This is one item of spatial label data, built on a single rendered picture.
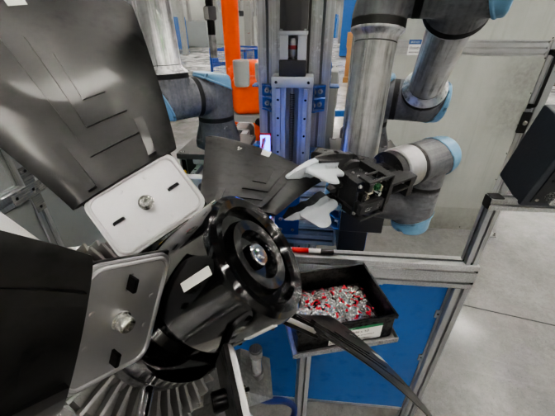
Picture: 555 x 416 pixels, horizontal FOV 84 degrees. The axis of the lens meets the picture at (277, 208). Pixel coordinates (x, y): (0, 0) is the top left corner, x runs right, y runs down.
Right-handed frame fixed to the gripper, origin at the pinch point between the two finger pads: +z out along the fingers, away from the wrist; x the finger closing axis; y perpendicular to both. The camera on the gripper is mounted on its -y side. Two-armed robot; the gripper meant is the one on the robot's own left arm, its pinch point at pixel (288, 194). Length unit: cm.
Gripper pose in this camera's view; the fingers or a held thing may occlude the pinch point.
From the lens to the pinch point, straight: 45.8
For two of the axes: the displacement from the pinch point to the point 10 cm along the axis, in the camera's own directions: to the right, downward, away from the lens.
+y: 5.2, 5.3, -6.7
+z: -8.5, 2.8, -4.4
